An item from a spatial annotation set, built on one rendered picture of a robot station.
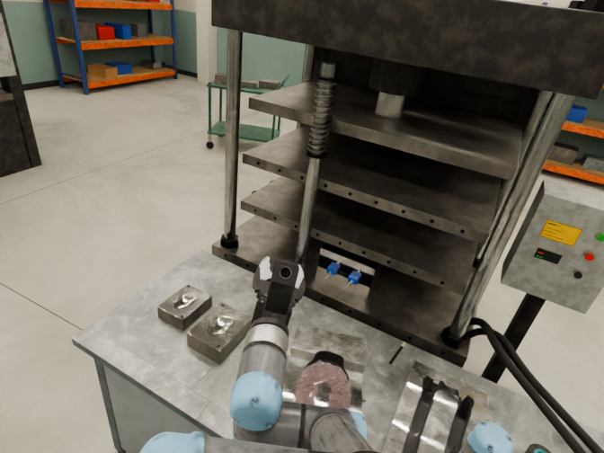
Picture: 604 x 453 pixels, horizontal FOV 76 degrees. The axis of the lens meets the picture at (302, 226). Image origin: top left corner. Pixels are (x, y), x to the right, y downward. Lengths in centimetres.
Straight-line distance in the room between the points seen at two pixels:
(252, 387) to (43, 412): 200
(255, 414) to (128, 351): 101
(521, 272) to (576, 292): 19
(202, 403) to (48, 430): 120
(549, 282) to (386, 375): 70
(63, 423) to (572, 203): 242
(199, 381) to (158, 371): 15
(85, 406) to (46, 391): 25
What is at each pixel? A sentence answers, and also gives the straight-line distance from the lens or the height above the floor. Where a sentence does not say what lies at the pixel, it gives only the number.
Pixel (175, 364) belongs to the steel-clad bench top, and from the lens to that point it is 151.
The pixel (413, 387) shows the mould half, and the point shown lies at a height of 93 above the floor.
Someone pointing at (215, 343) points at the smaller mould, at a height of 87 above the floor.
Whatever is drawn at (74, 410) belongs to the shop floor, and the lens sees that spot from 249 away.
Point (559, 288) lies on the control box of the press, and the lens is 174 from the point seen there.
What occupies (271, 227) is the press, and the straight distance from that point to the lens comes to 224.
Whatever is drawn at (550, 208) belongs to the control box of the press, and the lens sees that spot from 160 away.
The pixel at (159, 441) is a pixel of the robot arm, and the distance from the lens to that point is 34.
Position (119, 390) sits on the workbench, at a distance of 181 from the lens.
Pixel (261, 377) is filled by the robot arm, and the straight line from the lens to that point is 62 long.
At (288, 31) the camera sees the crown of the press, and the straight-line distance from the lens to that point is 152.
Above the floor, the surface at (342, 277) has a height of 85.
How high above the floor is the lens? 196
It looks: 31 degrees down
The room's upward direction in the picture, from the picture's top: 8 degrees clockwise
